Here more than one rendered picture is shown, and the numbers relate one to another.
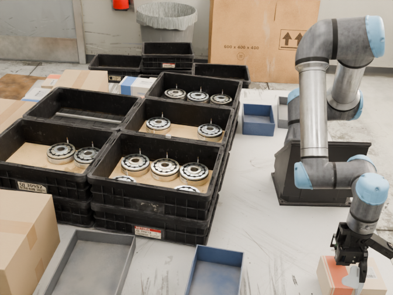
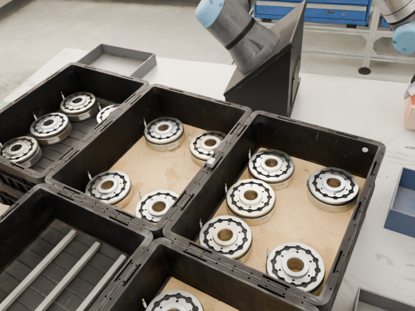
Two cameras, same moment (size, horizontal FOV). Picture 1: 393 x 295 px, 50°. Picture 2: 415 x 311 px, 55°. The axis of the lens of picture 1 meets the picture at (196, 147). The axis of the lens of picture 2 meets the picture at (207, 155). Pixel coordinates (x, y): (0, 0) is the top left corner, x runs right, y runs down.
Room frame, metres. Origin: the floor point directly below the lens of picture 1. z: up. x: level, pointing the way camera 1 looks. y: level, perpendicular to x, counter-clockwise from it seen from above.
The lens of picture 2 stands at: (1.09, 0.64, 1.50)
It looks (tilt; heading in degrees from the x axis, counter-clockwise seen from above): 43 degrees down; 294
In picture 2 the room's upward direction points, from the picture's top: 7 degrees counter-clockwise
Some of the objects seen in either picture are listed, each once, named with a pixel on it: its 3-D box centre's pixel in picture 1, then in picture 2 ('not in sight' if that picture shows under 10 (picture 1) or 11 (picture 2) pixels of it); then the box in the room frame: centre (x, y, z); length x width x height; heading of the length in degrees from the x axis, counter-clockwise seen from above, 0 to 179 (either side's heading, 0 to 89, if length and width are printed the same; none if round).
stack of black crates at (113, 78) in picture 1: (118, 81); not in sight; (3.20, 0.66, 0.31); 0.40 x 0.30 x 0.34; 90
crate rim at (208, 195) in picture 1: (159, 163); (281, 189); (1.18, 0.12, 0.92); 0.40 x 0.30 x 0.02; 80
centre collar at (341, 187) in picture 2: not in sight; (333, 183); (1.09, 0.03, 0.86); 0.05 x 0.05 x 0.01
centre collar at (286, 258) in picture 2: not in sight; (295, 265); (1.13, 0.24, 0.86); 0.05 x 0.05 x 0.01
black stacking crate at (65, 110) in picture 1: (86, 119); (26, 309); (1.55, 0.46, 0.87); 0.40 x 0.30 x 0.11; 80
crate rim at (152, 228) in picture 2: (180, 121); (155, 145); (1.48, 0.07, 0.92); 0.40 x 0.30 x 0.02; 80
